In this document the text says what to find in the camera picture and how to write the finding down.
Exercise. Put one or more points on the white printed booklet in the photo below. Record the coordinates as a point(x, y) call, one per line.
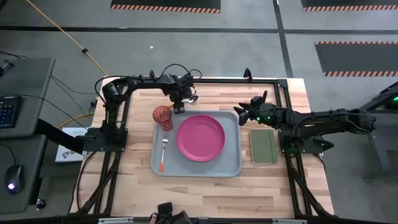
point(70, 152)

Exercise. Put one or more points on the gray desk top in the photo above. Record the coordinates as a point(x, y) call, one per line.
point(28, 90)
point(21, 149)

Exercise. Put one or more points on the black frame clamp bracket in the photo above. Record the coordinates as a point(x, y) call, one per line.
point(247, 74)
point(151, 74)

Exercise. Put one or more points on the silver metal bracket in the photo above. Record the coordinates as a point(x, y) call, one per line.
point(115, 221)
point(289, 221)

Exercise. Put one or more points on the black backlit keyboard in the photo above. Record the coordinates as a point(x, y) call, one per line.
point(9, 112)

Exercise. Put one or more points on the translucent orange plastic cup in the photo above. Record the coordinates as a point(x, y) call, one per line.
point(162, 116)

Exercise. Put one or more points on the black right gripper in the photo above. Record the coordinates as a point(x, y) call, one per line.
point(264, 113)

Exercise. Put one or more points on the small black desk tool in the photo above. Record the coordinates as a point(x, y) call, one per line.
point(6, 67)

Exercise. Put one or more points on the black aluminium rig frame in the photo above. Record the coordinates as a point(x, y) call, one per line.
point(217, 80)

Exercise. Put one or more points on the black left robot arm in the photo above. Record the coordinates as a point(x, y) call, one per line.
point(112, 93)

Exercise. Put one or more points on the black table-level camera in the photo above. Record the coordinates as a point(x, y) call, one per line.
point(171, 214)

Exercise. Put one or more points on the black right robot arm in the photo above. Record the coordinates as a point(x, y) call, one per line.
point(326, 119)

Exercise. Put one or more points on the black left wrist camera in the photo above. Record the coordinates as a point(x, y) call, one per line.
point(186, 79)

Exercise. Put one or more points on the gray plastic serving tray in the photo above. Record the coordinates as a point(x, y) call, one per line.
point(230, 165)

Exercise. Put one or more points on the green notebook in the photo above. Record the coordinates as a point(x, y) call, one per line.
point(262, 146)

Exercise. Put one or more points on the black orange-striped floor mat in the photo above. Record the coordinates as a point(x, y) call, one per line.
point(164, 4)
point(348, 3)
point(357, 57)

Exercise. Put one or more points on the black computer mouse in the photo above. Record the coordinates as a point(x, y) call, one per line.
point(14, 179)

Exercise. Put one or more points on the pink plastic plate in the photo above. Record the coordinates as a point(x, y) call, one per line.
point(200, 138)

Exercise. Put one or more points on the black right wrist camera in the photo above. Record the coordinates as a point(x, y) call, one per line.
point(256, 100)

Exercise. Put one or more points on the black round knob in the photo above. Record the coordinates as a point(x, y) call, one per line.
point(40, 204)

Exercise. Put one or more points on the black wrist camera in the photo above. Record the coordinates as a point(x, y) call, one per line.
point(186, 79)
point(256, 100)

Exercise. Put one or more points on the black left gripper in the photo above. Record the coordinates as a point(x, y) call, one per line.
point(178, 91)

